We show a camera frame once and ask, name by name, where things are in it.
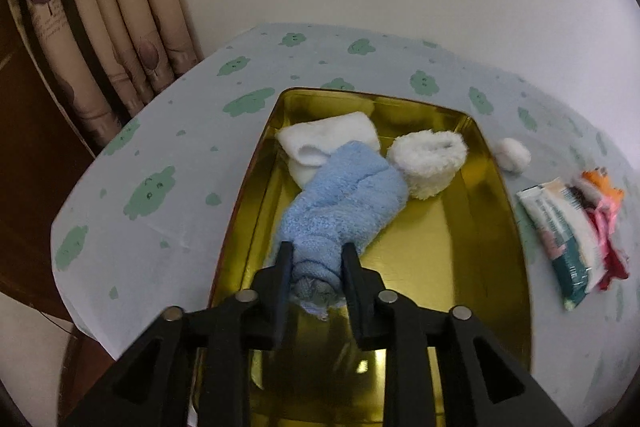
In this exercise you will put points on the tissue pack teal white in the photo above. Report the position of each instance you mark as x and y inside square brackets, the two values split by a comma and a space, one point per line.
[569, 238]

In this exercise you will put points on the red gold tin box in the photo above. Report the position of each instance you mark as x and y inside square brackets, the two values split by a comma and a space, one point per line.
[318, 376]

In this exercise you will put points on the blue towel with pompom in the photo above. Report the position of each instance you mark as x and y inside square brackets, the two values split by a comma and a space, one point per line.
[340, 216]

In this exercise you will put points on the white fluffy slipper sock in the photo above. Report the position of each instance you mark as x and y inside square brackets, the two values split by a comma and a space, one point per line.
[427, 160]

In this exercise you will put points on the red trimmed light blue cloth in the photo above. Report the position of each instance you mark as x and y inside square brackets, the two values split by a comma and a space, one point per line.
[602, 214]

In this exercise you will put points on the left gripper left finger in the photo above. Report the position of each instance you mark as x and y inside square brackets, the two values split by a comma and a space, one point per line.
[251, 319]

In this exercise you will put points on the orange plush toy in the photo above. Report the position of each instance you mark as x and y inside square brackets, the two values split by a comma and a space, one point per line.
[602, 182]

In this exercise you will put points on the beige patterned curtain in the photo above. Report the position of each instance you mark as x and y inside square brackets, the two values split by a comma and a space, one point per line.
[104, 61]

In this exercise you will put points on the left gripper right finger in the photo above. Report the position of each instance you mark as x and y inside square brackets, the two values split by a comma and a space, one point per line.
[382, 319]

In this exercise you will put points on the light blue cloud tablecloth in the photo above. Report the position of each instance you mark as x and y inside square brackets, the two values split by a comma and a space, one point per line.
[143, 227]

